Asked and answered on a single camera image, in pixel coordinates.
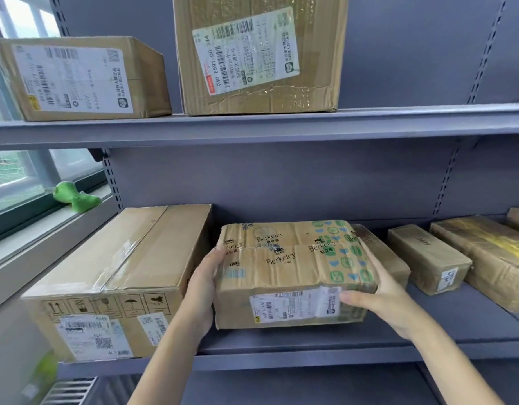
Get person's right hand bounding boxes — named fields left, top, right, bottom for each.
left=340, top=251, right=432, bottom=341

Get person's left hand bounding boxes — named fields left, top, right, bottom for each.
left=180, top=244, right=229, bottom=334

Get cardboard box green patterned tape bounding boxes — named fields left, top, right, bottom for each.
left=213, top=220, right=379, bottom=330

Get person's right forearm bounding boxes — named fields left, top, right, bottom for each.
left=396, top=316, right=507, bottom=405

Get person's left forearm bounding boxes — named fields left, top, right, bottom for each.
left=126, top=310, right=214, bottom=405

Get plain brown cardboard box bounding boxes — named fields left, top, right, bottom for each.
left=351, top=224, right=411, bottom=291

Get small narrow cardboard box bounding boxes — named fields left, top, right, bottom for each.
left=387, top=224, right=473, bottom=296

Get large cardboard box handling symbols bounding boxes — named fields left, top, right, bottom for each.
left=21, top=204, right=213, bottom=363

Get cardboard box yellow tape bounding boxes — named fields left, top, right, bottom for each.
left=430, top=216, right=519, bottom=313

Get grey metal shelf rack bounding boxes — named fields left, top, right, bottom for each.
left=0, top=0, right=519, bottom=405

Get green plush toy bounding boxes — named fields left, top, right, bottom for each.
left=53, top=181, right=103, bottom=214

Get white slatted grille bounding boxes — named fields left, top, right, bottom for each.
left=39, top=377, right=99, bottom=405

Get tall cardboard box red-edged label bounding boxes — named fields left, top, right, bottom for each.
left=172, top=0, right=350, bottom=117

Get light green object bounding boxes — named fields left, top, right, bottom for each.
left=28, top=351, right=60, bottom=402

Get flat cardboard box white label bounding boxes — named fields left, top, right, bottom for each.
left=0, top=36, right=172, bottom=122

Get window with dark frame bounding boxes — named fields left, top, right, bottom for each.
left=0, top=0, right=118, bottom=246

